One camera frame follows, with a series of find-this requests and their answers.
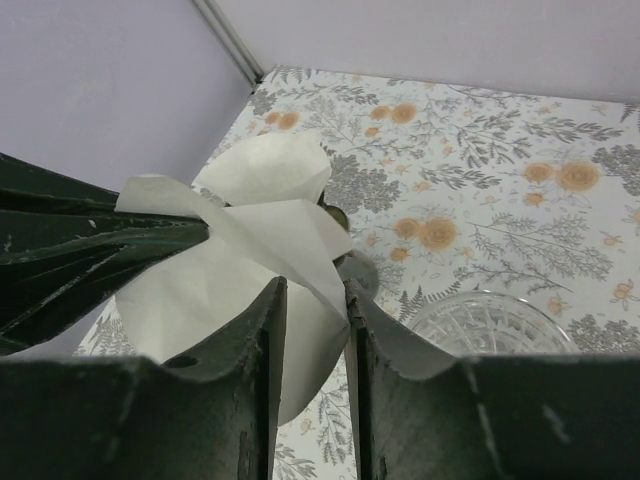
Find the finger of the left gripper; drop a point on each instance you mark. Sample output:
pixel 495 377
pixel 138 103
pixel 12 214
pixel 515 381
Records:
pixel 46 291
pixel 47 213

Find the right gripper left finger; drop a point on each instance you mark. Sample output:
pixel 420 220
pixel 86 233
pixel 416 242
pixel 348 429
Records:
pixel 207 413

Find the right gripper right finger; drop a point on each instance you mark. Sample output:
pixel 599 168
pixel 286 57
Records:
pixel 418 412

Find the clear glass cup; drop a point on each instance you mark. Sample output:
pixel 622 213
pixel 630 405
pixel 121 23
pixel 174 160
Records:
pixel 488 323

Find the white paper coffee filter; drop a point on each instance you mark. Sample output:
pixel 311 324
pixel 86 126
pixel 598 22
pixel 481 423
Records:
pixel 268 168

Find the floral patterned table mat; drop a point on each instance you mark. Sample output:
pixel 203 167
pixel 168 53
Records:
pixel 450 187

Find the aluminium rail frame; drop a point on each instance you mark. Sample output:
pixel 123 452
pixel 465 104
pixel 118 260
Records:
pixel 222 28

